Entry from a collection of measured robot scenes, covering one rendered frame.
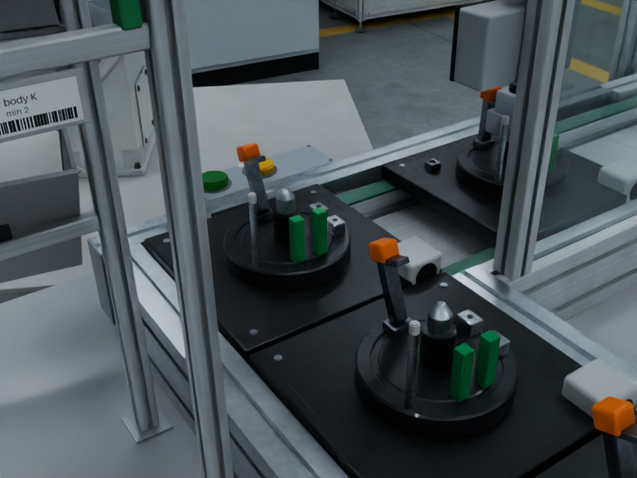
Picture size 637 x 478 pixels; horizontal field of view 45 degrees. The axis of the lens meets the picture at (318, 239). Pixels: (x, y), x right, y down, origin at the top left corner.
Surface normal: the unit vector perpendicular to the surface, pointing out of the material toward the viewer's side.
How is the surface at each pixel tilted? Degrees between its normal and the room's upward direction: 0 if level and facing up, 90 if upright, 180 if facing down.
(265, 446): 0
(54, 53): 90
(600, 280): 90
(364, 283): 0
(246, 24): 90
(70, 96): 90
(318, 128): 0
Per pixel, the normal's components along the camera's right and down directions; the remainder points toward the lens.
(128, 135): 0.04, 0.53
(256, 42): 0.45, 0.47
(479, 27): -0.83, 0.30
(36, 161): -0.01, -0.85
